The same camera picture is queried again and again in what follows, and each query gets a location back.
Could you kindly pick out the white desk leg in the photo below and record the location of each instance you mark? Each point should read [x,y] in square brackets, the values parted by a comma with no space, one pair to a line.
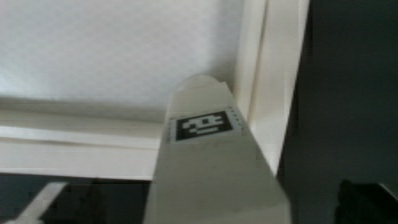
[213,186]

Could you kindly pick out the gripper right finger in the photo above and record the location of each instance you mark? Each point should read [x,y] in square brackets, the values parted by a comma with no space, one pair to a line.
[366,204]

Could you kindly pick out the white desk top tray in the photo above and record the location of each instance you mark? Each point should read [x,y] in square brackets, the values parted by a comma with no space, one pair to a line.
[96,54]

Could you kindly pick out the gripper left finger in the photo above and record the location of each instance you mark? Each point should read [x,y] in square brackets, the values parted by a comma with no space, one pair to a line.
[38,206]

